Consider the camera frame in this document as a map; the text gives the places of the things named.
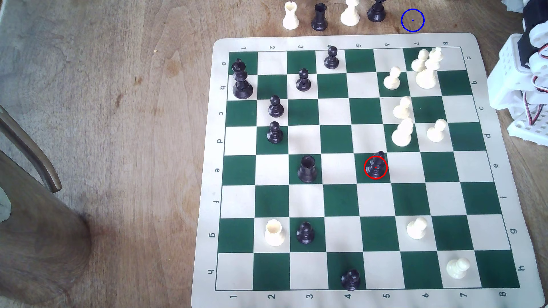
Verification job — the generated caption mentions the black bishop chess piece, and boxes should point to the black bishop chess piece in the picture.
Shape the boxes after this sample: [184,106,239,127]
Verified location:
[365,151,389,179]

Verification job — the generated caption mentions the black pawn chess piece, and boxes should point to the black pawn chess piece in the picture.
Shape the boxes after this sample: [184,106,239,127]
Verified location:
[266,121,284,144]
[341,269,361,291]
[295,68,312,92]
[268,95,285,118]
[296,222,315,245]
[324,46,340,70]

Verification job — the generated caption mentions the black rook chess piece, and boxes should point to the black rook chess piece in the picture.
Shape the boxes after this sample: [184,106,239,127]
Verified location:
[297,155,318,184]
[311,3,329,32]

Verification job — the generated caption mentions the black king chess piece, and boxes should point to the black king chess piece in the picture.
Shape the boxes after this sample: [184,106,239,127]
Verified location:
[231,58,253,100]

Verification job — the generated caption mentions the green and white chess mat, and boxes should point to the green and white chess mat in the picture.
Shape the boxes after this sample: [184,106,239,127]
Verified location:
[190,33,545,308]

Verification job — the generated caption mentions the white rook chess piece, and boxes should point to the white rook chess piece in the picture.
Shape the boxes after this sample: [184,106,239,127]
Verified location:
[264,219,286,247]
[282,1,300,31]

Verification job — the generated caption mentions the white bishop chess piece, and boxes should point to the white bishop chess piece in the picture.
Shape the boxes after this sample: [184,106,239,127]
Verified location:
[391,117,414,148]

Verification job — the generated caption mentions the white pawn chess piece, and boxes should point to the white pawn chess piece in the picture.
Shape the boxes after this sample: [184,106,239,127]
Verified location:
[426,118,448,143]
[392,96,412,120]
[406,217,428,240]
[411,49,430,72]
[383,66,402,90]
[446,258,471,280]

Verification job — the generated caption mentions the white wide-based chess piece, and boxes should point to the white wide-based chess piece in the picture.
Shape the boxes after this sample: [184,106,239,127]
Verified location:
[340,0,360,27]

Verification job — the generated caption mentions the tall white king chess piece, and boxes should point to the tall white king chess piece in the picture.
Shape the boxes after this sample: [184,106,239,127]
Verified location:
[415,47,444,90]

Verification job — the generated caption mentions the black wide-based chess piece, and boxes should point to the black wide-based chess piece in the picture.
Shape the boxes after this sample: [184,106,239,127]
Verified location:
[367,0,387,23]

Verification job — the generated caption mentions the dark wooden chair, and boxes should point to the dark wooden chair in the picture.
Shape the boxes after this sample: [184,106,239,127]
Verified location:
[0,105,92,305]

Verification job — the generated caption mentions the red black servo wire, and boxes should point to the red black servo wire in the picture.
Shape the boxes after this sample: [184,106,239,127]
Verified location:
[524,92,548,127]

